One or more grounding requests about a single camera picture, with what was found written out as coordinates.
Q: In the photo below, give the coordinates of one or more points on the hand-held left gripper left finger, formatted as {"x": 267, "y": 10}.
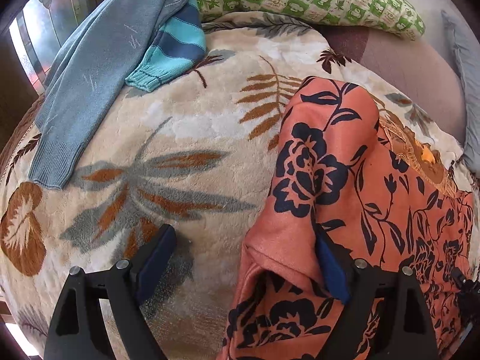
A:
{"x": 157, "y": 262}

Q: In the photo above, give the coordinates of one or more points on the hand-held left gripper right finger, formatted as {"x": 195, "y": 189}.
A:
{"x": 333, "y": 270}

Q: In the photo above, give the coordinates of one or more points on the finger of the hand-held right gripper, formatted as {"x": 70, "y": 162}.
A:
{"x": 467, "y": 283}

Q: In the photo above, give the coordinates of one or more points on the orange floral garment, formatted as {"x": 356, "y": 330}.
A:
{"x": 337, "y": 180}

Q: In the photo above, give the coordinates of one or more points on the leaf print fleece blanket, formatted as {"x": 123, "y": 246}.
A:
{"x": 210, "y": 135}

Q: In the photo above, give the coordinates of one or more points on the grey pillow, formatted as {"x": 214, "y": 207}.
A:
{"x": 467, "y": 82}

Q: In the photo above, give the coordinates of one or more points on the blue-grey knit sweater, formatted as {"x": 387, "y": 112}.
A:
{"x": 93, "y": 71}

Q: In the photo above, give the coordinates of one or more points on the teal striped knit sweater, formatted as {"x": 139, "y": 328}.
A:
{"x": 176, "y": 48}

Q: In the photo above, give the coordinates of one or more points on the mauve bed sheet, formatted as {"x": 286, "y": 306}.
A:
{"x": 408, "y": 67}

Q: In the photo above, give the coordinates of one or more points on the glass window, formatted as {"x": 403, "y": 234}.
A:
{"x": 41, "y": 18}

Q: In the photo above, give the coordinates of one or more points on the green checked pillow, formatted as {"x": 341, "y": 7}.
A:
{"x": 311, "y": 0}

